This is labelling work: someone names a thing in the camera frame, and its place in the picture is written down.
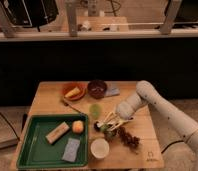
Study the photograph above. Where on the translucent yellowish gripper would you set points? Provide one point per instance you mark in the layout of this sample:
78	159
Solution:
115	119

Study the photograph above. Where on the green pepper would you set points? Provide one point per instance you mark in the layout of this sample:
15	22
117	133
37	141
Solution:
105	127

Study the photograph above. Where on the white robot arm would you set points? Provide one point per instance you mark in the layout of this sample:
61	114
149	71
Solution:
145	93

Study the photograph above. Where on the small green cup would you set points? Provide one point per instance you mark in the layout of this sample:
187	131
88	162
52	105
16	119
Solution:
95	110

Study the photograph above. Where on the white cup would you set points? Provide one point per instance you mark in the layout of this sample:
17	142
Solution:
99	148

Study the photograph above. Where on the grey blue cloth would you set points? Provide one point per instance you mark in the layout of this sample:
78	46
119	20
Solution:
112	91

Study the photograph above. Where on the dark red grape bunch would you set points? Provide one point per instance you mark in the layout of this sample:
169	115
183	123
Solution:
128	140

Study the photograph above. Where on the dark brown bowl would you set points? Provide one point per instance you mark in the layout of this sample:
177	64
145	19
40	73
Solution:
96	89

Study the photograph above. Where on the orange peach fruit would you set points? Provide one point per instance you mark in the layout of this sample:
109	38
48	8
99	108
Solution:
78	127

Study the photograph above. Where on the yellow corn cob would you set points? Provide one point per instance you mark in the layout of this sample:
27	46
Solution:
73	92

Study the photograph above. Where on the orange bowl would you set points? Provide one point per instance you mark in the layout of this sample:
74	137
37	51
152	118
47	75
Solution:
71	85

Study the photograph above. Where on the metal fork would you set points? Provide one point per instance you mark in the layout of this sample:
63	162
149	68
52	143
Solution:
69	105

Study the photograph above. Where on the blue sponge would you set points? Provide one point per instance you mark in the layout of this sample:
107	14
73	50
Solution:
71	149

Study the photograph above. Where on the wooden block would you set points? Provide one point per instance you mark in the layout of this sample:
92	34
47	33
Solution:
56	133

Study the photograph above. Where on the green plastic tray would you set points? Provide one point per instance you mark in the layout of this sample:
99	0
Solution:
37	153

